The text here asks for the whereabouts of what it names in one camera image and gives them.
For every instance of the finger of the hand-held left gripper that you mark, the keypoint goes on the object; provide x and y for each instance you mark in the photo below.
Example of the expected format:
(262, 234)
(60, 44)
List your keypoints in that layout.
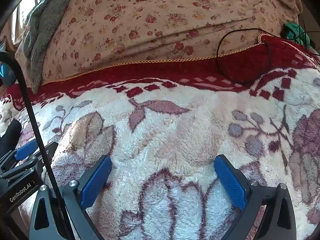
(48, 150)
(25, 151)

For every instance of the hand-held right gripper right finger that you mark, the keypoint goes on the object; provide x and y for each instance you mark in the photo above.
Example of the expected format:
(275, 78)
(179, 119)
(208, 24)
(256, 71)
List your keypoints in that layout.
(230, 180)

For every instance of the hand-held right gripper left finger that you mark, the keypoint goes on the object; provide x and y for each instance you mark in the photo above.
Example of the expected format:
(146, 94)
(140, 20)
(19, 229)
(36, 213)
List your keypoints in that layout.
(96, 180)

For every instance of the black pants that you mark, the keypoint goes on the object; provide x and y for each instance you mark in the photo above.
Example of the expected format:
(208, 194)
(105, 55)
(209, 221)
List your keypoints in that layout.
(10, 135)

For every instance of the red and white plush blanket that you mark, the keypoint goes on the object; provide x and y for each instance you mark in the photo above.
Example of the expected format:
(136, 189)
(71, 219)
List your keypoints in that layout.
(175, 130)

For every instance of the blue bag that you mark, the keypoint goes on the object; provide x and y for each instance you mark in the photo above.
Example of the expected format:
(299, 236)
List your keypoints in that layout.
(6, 73)

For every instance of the grey fleece blanket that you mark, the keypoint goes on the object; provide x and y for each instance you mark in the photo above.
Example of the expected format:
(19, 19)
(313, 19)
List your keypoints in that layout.
(42, 25)

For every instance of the green cloth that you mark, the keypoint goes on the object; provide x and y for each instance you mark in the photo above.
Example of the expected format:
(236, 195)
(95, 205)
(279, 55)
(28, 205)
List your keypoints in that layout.
(297, 32)

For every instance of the floral quilt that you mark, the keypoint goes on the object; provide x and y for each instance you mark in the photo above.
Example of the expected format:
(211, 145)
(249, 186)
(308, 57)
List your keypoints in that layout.
(150, 20)

